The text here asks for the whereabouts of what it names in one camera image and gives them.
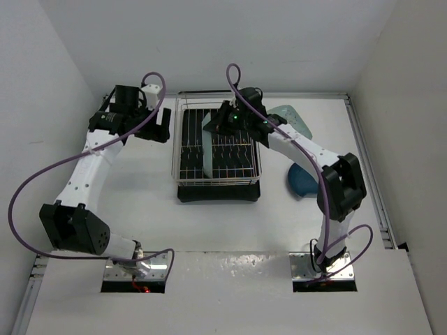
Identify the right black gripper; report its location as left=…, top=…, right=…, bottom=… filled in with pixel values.
left=204, top=100, right=251, bottom=136

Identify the light green rectangular plate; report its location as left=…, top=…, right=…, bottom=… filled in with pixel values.
left=202, top=112, right=213, bottom=179

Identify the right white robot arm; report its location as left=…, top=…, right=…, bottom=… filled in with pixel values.
left=202, top=87, right=367, bottom=270

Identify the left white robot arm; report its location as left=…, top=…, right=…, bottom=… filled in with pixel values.
left=39, top=84, right=170, bottom=264

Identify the black drip tray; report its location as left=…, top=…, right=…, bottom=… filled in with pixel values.
left=176, top=107, right=261, bottom=204

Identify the light green plate with berries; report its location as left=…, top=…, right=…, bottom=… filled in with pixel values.
left=267, top=105, right=313, bottom=140

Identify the dark blue leaf plate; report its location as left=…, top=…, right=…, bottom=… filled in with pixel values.
left=287, top=163, right=318, bottom=198

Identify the metal wire dish rack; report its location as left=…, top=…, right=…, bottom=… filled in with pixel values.
left=172, top=90, right=262, bottom=187

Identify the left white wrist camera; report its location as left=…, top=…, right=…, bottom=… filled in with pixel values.
left=141, top=84, right=162, bottom=110

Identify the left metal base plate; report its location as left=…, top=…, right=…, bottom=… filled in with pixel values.
left=103, top=253, right=169, bottom=281

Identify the metal base plate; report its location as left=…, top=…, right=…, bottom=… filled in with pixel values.
left=289, top=252, right=355, bottom=282
left=103, top=253, right=169, bottom=281

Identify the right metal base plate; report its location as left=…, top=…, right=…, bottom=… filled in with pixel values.
left=289, top=252, right=355, bottom=282

